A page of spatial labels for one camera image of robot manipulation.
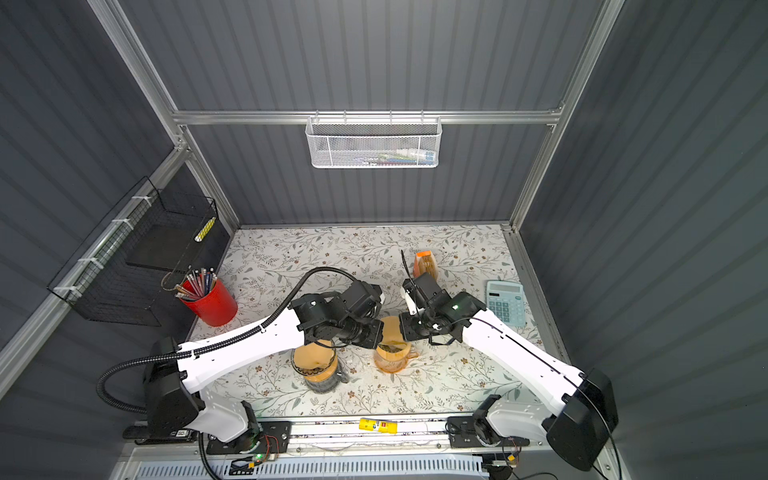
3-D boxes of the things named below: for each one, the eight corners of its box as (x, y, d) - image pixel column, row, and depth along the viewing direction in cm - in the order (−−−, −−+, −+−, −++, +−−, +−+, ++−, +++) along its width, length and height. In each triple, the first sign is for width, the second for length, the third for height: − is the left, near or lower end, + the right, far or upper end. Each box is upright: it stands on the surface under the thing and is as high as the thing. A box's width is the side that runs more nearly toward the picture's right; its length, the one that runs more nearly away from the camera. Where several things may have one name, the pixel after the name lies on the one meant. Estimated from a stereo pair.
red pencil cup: (197, 326, 95) (169, 301, 83) (211, 295, 103) (187, 268, 91) (231, 326, 95) (208, 301, 83) (243, 295, 103) (223, 268, 91)
